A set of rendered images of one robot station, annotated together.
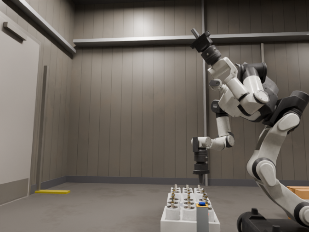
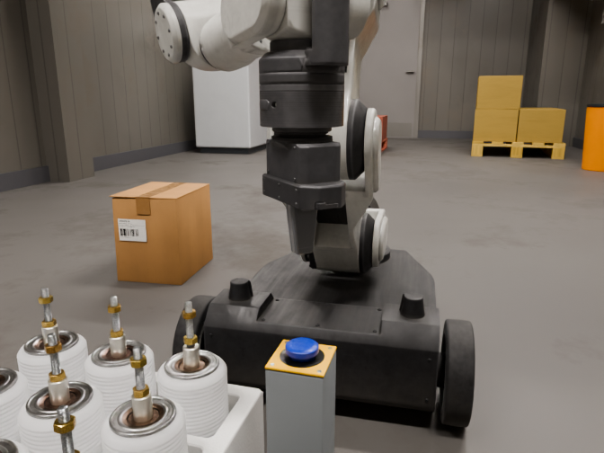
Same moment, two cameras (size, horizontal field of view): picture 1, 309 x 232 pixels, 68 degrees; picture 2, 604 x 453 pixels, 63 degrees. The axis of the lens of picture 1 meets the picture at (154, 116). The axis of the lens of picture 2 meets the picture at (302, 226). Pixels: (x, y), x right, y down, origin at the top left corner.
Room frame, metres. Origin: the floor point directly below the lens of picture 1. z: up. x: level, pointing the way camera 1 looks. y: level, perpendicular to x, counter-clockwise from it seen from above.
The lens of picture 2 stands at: (1.42, 0.23, 0.61)
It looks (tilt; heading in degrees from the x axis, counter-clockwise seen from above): 14 degrees down; 278
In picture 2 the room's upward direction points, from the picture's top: straight up
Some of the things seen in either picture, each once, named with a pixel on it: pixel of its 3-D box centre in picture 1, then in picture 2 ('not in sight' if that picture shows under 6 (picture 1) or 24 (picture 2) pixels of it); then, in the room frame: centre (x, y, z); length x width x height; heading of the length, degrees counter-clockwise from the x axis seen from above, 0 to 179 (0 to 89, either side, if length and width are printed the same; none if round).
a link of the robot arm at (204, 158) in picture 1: (201, 164); (304, 143); (1.49, -0.30, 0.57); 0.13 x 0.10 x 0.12; 127
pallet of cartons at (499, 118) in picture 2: not in sight; (516, 115); (-0.21, -6.04, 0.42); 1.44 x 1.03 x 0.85; 84
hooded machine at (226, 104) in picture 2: not in sight; (233, 84); (3.12, -5.70, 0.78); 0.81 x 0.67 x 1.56; 85
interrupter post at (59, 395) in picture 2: not in sight; (58, 390); (1.79, -0.26, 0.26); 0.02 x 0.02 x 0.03
